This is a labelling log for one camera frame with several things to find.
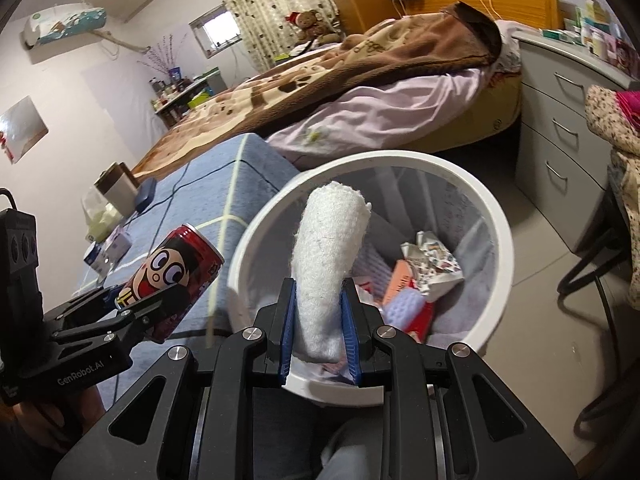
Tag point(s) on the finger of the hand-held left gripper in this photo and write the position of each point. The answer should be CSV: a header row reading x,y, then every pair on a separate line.
x,y
85,305
130,320

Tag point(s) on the red cartoon can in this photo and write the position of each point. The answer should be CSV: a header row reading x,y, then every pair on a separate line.
x,y
623,54
175,270

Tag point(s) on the clear plastic bag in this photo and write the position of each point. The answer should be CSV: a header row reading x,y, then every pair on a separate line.
x,y
102,222

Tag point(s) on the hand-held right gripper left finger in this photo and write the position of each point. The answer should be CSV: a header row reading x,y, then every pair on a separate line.
x,y
285,340

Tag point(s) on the red white packet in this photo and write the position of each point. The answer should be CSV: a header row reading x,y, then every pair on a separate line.
x,y
422,322

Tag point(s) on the printed paper packet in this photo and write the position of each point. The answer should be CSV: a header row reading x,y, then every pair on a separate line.
x,y
435,260

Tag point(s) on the window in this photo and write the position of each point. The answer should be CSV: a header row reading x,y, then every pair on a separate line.
x,y
220,27

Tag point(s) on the brown teddy bear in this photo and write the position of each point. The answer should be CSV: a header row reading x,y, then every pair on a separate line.
x,y
312,22

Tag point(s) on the row of small bottles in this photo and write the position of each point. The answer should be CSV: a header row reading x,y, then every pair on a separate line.
x,y
167,92

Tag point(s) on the lilac sponge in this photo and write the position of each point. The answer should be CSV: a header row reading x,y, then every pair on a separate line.
x,y
405,310

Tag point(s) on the cluttered desk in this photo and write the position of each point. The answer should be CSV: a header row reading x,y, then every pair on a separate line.
x,y
175,107

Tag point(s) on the dark blue case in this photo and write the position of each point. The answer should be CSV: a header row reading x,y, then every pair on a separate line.
x,y
145,195

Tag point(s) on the wall poster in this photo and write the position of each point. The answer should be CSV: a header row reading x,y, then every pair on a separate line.
x,y
22,130

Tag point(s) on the heart patterned curtain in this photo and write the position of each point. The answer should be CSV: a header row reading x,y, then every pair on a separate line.
x,y
265,0

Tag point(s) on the lilac pillow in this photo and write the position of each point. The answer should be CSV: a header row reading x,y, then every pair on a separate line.
x,y
507,45

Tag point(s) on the covered air conditioner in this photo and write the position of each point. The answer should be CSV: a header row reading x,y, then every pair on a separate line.
x,y
65,22

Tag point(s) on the pile of medicine boxes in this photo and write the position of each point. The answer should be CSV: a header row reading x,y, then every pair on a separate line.
x,y
590,20

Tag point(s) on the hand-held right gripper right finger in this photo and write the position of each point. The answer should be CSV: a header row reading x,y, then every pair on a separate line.
x,y
351,345

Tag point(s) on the person's left hand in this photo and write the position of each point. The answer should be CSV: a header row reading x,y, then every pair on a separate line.
x,y
55,420

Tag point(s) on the black chair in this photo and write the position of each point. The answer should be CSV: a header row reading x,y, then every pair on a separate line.
x,y
585,270

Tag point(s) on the bed with brown blanket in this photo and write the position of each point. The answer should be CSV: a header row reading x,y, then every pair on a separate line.
x,y
350,65

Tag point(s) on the wooden bed headboard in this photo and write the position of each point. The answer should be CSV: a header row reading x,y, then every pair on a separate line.
x,y
520,0

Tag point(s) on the blue checked bed cover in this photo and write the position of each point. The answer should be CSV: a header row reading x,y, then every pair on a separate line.
x,y
200,195

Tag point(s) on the lilac quilt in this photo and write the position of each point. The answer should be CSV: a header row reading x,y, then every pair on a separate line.
x,y
390,105

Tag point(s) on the person's leg in grey pants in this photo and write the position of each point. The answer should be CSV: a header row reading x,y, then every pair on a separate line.
x,y
350,455

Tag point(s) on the dried flower branches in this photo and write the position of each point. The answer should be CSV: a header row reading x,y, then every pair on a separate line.
x,y
162,55

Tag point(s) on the white wall pipe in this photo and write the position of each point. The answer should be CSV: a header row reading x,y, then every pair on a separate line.
x,y
120,42

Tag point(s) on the yellow mattress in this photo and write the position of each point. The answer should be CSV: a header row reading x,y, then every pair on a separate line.
x,y
490,115

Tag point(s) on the white pill bottle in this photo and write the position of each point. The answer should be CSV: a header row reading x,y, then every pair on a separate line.
x,y
598,44

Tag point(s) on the floral padded jacket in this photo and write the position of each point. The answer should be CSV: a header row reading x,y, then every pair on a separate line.
x,y
625,200

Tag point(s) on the pink plaid cloth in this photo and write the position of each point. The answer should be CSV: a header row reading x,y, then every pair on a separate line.
x,y
631,107

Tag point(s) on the white terry cloth roll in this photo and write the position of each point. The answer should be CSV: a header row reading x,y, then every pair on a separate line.
x,y
325,260

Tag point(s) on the brown white paper box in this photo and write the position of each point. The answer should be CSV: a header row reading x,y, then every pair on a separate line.
x,y
120,192

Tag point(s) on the white blue box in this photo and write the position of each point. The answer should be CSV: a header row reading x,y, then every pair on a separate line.
x,y
107,250

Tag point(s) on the grey drawer chest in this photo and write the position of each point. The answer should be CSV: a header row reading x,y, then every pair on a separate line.
x,y
545,150

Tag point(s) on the white trash bin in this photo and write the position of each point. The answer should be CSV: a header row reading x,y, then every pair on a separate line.
x,y
495,240

